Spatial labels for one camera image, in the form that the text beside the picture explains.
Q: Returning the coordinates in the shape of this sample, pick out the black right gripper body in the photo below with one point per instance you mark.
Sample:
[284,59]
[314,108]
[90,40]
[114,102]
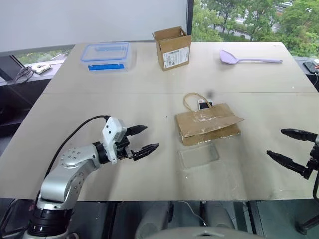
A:
[315,159]

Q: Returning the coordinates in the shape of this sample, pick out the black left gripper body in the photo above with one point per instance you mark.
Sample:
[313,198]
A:
[122,149]

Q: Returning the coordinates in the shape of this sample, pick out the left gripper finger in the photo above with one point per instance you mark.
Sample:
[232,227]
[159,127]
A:
[137,130]
[145,151]

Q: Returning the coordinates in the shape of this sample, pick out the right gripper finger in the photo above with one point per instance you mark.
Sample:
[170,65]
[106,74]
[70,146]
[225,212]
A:
[300,135]
[289,163]

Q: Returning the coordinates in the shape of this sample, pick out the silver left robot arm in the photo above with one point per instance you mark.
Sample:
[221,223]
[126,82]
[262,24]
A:
[59,179]

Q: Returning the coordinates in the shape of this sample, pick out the dark angled bar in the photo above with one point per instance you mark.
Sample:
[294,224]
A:
[309,224]

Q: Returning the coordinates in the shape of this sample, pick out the brown paper bag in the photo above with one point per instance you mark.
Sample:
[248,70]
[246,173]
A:
[207,124]

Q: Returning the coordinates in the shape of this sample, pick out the grey rounded shape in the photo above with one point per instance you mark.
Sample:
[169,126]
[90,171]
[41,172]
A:
[219,215]
[154,219]

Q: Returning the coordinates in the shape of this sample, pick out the white smartphone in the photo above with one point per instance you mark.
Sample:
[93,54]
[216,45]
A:
[205,104]

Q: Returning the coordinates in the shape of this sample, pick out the clear container with blue lid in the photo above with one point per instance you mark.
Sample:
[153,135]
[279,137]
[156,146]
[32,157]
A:
[106,56]

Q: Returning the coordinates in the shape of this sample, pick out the open cardboard box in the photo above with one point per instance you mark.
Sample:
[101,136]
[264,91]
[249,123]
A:
[174,53]

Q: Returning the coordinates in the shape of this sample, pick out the lilac plastic spatula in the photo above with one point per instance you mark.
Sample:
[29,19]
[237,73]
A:
[229,57]

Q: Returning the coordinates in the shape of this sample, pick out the white power strip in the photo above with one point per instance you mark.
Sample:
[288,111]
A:
[42,68]

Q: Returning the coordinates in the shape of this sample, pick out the white roller blind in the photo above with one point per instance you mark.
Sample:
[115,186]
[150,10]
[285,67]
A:
[87,20]

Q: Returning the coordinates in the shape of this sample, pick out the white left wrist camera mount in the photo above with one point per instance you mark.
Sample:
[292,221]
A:
[109,134]

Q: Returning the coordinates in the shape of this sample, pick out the dark window frame post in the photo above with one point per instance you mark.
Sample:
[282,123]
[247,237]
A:
[190,16]

